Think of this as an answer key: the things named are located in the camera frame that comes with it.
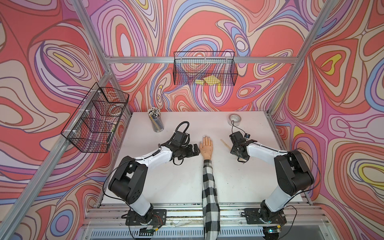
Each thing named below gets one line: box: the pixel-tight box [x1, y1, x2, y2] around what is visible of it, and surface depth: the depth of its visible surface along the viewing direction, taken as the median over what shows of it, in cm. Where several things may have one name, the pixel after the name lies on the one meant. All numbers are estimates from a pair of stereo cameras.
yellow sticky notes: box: [195, 75, 221, 86], surface depth 92 cm
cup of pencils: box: [147, 107, 165, 133], surface depth 100 cm
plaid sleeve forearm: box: [202, 159, 221, 240], surface depth 75 cm
